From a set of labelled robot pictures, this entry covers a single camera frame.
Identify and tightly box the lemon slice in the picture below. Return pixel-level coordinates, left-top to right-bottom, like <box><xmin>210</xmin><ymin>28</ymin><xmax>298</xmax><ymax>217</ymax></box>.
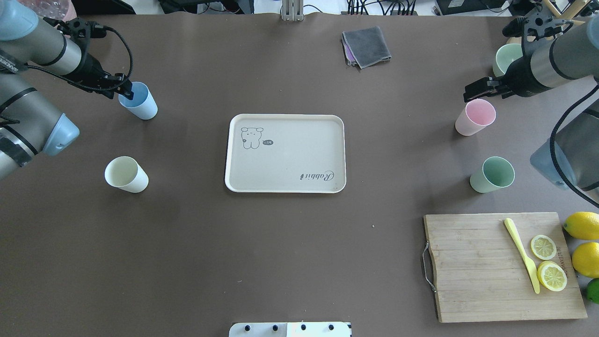
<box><xmin>530</xmin><ymin>234</ymin><xmax>557</xmax><ymax>261</ymax></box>
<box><xmin>537</xmin><ymin>261</ymin><xmax>568</xmax><ymax>292</ymax></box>

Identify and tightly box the wooden cup drying rack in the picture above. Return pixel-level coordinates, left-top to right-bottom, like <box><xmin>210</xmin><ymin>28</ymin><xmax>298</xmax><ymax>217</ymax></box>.
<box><xmin>542</xmin><ymin>0</ymin><xmax>591</xmax><ymax>21</ymax></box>

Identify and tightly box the lower lemon slice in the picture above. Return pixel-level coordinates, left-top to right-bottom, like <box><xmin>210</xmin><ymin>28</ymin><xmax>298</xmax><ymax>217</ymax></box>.
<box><xmin>537</xmin><ymin>261</ymin><xmax>568</xmax><ymax>292</ymax></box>

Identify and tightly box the bamboo cutting board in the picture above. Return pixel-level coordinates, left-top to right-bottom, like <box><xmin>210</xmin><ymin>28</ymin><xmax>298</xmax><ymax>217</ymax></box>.
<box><xmin>424</xmin><ymin>212</ymin><xmax>587</xmax><ymax>323</ymax></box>

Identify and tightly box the purple folded cloth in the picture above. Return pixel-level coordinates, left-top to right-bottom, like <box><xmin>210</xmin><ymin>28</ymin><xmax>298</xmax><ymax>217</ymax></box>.
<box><xmin>342</xmin><ymin>38</ymin><xmax>357</xmax><ymax>66</ymax></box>

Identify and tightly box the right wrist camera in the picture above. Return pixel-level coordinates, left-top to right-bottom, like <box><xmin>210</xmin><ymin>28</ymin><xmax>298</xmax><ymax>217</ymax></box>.
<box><xmin>502</xmin><ymin>11</ymin><xmax>574</xmax><ymax>56</ymax></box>

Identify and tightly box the aluminium camera post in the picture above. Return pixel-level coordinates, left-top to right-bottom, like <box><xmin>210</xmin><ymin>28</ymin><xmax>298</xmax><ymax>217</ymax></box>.
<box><xmin>281</xmin><ymin>0</ymin><xmax>304</xmax><ymax>22</ymax></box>

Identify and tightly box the upper lemon slice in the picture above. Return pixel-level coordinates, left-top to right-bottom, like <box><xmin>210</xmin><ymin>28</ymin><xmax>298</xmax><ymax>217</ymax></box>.
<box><xmin>530</xmin><ymin>234</ymin><xmax>557</xmax><ymax>261</ymax></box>

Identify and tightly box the yellow plastic knife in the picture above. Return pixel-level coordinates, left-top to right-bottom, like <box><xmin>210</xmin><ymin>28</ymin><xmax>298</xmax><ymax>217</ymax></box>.
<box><xmin>504</xmin><ymin>218</ymin><xmax>541</xmax><ymax>294</ymax></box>

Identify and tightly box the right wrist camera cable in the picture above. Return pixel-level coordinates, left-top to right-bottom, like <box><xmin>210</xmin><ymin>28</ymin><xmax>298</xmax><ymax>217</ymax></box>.
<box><xmin>549</xmin><ymin>83</ymin><xmax>599</xmax><ymax>209</ymax></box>

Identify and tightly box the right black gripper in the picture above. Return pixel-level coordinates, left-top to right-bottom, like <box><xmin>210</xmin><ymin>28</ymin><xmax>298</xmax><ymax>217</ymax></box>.
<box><xmin>463</xmin><ymin>77</ymin><xmax>515</xmax><ymax>103</ymax></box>

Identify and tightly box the green plastic bowl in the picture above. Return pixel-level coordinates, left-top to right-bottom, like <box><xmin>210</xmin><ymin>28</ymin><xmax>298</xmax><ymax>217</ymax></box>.
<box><xmin>492</xmin><ymin>43</ymin><xmax>523</xmax><ymax>77</ymax></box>

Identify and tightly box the pink plastic cup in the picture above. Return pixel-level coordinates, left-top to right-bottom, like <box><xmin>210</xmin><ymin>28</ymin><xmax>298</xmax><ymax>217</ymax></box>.
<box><xmin>455</xmin><ymin>99</ymin><xmax>496</xmax><ymax>136</ymax></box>

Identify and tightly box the whole yellow lemon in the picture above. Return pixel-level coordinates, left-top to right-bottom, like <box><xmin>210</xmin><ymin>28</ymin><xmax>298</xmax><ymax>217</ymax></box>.
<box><xmin>571</xmin><ymin>242</ymin><xmax>599</xmax><ymax>278</ymax></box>
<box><xmin>563</xmin><ymin>212</ymin><xmax>599</xmax><ymax>241</ymax></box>

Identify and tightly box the grey folded cloth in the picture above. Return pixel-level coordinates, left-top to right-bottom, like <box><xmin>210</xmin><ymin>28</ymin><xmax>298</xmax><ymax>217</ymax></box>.
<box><xmin>342</xmin><ymin>26</ymin><xmax>392</xmax><ymax>69</ymax></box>

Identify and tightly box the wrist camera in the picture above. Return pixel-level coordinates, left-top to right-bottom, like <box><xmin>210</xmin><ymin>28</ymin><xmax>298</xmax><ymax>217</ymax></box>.
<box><xmin>42</xmin><ymin>17</ymin><xmax>107</xmax><ymax>44</ymax></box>
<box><xmin>502</xmin><ymin>11</ymin><xmax>574</xmax><ymax>56</ymax></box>

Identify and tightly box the cream white plastic cup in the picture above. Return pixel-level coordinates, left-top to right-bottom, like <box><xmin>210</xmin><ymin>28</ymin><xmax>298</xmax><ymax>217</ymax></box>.
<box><xmin>104</xmin><ymin>156</ymin><xmax>148</xmax><ymax>193</ymax></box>

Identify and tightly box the green lime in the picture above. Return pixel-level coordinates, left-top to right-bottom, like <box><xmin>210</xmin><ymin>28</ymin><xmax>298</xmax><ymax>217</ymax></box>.
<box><xmin>586</xmin><ymin>278</ymin><xmax>599</xmax><ymax>304</ymax></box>

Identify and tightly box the light blue plastic cup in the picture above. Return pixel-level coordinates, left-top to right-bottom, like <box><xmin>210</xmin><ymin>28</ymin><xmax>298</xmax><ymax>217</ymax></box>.
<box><xmin>118</xmin><ymin>81</ymin><xmax>158</xmax><ymax>120</ymax></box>

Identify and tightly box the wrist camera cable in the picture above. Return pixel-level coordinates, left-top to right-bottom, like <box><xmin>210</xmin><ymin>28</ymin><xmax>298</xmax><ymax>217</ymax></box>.
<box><xmin>549</xmin><ymin>83</ymin><xmax>599</xmax><ymax>209</ymax></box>
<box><xmin>19</xmin><ymin>26</ymin><xmax>134</xmax><ymax>92</ymax></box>

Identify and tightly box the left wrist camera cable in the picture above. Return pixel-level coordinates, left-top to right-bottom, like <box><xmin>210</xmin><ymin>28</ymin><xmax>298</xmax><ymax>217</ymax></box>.
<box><xmin>19</xmin><ymin>26</ymin><xmax>134</xmax><ymax>92</ymax></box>

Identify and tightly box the pink bowl with ice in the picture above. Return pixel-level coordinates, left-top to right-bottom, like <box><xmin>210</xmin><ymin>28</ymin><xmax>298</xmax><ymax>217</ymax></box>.
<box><xmin>18</xmin><ymin>0</ymin><xmax>77</xmax><ymax>22</ymax></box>

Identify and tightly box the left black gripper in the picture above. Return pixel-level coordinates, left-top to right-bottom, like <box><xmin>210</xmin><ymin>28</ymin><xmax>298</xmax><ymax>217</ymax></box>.
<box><xmin>77</xmin><ymin>59</ymin><xmax>133</xmax><ymax>100</ymax></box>

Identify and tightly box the cream rectangular serving tray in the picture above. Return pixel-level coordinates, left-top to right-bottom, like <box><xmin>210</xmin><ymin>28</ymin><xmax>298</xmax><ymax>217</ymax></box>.
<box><xmin>224</xmin><ymin>114</ymin><xmax>347</xmax><ymax>193</ymax></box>

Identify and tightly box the mint green plastic cup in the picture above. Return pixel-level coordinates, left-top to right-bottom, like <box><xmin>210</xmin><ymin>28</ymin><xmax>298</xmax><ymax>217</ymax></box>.
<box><xmin>470</xmin><ymin>156</ymin><xmax>515</xmax><ymax>193</ymax></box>

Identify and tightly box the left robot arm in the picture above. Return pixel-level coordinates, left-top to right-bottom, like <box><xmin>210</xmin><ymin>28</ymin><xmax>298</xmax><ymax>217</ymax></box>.
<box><xmin>0</xmin><ymin>0</ymin><xmax>133</xmax><ymax>178</ymax></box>

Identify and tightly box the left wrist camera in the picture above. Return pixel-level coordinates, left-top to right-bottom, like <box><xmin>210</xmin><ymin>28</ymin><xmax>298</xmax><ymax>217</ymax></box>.
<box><xmin>42</xmin><ymin>17</ymin><xmax>107</xmax><ymax>44</ymax></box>

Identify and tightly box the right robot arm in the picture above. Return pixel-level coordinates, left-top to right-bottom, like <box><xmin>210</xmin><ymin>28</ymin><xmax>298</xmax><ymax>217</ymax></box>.
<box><xmin>463</xmin><ymin>15</ymin><xmax>599</xmax><ymax>206</ymax></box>

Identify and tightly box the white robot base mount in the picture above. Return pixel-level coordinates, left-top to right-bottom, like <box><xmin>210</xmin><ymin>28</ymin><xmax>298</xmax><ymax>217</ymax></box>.
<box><xmin>228</xmin><ymin>322</ymin><xmax>352</xmax><ymax>337</ymax></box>

